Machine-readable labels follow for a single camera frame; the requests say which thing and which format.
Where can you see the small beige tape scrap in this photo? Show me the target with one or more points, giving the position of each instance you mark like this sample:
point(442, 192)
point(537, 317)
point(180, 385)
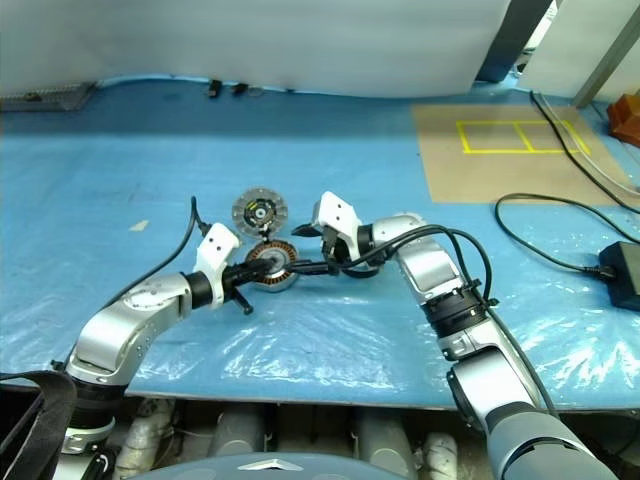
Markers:
point(139, 225)

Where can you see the blue plastic table cover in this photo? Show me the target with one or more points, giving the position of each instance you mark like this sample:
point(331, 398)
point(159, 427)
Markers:
point(150, 165)

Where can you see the dark grey post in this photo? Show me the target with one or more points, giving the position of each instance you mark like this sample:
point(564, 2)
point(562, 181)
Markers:
point(510, 45)

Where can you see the grey aluminium frame post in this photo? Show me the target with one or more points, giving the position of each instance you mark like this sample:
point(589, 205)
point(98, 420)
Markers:
point(607, 55)

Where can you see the brown cardboard sheet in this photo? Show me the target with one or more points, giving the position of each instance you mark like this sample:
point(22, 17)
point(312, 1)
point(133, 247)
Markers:
point(480, 170)

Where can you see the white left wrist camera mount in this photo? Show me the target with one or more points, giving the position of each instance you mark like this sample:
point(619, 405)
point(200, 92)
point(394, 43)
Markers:
point(216, 250)

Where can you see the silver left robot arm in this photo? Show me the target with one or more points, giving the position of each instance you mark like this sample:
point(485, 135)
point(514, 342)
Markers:
point(125, 320)

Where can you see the motor housing with copper windings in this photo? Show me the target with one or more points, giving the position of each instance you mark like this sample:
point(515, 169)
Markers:
point(280, 277)

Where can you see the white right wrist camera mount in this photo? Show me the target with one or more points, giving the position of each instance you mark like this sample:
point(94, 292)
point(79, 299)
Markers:
point(337, 215)

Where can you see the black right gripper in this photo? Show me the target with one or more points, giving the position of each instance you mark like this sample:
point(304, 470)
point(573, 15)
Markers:
point(334, 250)

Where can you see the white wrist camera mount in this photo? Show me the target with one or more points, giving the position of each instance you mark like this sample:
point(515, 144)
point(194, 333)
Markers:
point(216, 250)
point(337, 215)

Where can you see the grey robot torso with emblem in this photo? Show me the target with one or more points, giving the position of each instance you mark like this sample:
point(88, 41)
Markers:
point(280, 467)

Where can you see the round silver spoked motor lid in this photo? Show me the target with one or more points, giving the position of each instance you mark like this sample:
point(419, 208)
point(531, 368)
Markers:
point(247, 212)

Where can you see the orange-brown wooden block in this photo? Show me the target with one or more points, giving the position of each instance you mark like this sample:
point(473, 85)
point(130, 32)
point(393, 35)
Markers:
point(625, 120)

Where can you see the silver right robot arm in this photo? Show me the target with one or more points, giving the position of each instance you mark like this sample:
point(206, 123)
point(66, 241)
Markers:
point(475, 360)

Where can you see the black power adapter brick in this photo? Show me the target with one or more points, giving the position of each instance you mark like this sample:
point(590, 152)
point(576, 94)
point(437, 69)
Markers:
point(622, 275)

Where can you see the small black clip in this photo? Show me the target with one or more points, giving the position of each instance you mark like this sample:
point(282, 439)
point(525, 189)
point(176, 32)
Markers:
point(214, 89)
point(239, 89)

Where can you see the white panel board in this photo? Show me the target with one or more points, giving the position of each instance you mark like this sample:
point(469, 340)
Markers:
point(560, 60)

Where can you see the grey rounded cylinder shape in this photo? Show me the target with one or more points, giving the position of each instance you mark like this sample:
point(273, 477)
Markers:
point(385, 440)
point(240, 430)

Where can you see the whitish wrapped rounded shape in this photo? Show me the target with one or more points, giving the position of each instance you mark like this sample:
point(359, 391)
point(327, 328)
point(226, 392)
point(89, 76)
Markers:
point(441, 452)
point(150, 435)

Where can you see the grey metal mesh tray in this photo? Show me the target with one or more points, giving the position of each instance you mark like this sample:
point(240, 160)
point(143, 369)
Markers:
point(45, 97)

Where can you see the white foam backdrop sheet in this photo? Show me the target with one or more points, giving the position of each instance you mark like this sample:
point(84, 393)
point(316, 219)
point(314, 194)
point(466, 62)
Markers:
point(250, 40)

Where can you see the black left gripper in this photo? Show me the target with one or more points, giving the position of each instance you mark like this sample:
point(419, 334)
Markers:
point(234, 282)

